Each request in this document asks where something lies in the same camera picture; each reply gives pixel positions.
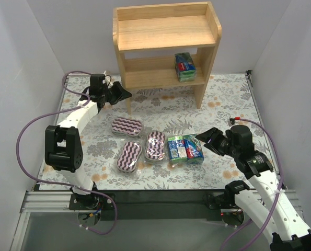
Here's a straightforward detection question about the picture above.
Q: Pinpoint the wooden two-tier shelf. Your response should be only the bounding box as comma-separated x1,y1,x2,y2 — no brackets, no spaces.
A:
112,2,222,108

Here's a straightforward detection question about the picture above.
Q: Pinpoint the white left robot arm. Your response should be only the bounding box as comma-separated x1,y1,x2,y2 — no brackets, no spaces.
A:
44,79,132,209

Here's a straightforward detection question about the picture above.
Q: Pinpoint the white cable connector tag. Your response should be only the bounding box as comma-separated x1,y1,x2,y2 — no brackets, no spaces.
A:
104,71,112,88

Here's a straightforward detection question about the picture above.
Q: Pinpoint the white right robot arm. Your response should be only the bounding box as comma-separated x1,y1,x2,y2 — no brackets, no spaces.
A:
196,125,311,250

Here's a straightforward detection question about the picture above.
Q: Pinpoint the pink wavy sponge lower left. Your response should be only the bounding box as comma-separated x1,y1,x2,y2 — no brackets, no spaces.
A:
117,141,142,173

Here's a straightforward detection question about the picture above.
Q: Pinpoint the pink wavy sponge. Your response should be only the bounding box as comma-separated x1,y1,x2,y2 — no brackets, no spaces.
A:
144,131,166,162
117,141,142,173
111,117,143,137

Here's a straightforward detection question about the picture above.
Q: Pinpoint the pink wavy sponge top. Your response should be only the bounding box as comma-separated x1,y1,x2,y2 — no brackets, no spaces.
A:
111,117,143,137

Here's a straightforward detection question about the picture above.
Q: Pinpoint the green blue sponge pack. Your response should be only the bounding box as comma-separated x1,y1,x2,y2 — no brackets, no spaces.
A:
175,52,197,82
167,135,188,165
183,134,204,164

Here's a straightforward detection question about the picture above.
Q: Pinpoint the pink wavy sponge middle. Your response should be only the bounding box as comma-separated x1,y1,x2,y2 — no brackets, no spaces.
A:
144,131,166,162

